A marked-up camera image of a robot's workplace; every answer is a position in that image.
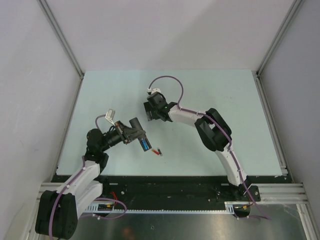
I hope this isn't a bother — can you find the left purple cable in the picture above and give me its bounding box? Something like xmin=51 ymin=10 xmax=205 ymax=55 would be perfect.
xmin=48 ymin=113 xmax=128 ymax=240

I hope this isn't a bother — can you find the grey slotted cable duct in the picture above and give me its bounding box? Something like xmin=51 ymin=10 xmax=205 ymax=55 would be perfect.
xmin=84 ymin=200 xmax=249 ymax=214

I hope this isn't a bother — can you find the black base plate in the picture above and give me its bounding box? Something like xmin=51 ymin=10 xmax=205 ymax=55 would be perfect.
xmin=49 ymin=172 xmax=293 ymax=211

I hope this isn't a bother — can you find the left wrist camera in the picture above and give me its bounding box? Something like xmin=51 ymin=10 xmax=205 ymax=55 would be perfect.
xmin=105 ymin=109 xmax=115 ymax=126

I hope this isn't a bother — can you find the blue battery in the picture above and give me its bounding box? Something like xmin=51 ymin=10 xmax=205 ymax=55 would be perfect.
xmin=141 ymin=139 xmax=149 ymax=151

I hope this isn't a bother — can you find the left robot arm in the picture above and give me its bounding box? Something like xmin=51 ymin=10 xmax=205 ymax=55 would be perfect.
xmin=35 ymin=118 xmax=151 ymax=240

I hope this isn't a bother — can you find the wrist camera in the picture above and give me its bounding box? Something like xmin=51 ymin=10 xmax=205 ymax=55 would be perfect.
xmin=146 ymin=88 xmax=162 ymax=95
xmin=105 ymin=109 xmax=115 ymax=126

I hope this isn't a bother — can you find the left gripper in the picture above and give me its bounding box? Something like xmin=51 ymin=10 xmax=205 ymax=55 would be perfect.
xmin=100 ymin=120 xmax=145 ymax=152

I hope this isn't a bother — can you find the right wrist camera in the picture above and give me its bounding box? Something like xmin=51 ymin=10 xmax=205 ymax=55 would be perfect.
xmin=146 ymin=88 xmax=162 ymax=95

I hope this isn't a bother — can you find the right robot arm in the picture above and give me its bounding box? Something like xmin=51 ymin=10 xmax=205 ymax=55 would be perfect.
xmin=144 ymin=89 xmax=261 ymax=202

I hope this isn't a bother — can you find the black remote control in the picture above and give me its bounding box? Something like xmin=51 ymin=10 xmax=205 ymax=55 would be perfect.
xmin=129 ymin=117 xmax=152 ymax=152

